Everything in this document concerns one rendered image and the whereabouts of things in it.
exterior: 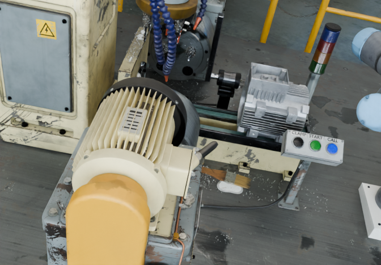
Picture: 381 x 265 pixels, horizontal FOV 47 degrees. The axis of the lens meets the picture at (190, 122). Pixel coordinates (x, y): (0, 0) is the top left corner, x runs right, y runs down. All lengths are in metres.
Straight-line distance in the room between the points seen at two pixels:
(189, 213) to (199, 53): 0.85
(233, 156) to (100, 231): 0.89
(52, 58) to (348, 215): 1.05
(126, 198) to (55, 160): 0.86
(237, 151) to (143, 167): 0.84
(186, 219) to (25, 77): 0.71
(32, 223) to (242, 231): 0.61
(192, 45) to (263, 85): 0.36
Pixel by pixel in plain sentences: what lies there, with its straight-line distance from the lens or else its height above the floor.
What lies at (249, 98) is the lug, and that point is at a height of 1.08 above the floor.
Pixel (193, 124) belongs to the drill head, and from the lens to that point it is 1.16.
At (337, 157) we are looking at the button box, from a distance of 1.32.
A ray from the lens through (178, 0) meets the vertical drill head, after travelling 1.25.
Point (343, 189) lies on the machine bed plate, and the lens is 1.63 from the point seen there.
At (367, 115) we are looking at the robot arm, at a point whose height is 1.34.
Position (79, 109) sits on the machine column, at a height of 1.00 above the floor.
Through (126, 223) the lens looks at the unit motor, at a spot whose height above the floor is 1.30.
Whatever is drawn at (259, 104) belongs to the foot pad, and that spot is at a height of 1.08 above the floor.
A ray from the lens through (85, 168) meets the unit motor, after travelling 0.72.
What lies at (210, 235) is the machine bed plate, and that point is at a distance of 1.32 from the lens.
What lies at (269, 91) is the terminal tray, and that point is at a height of 1.11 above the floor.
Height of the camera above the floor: 1.83
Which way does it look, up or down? 38 degrees down
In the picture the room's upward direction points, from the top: 11 degrees clockwise
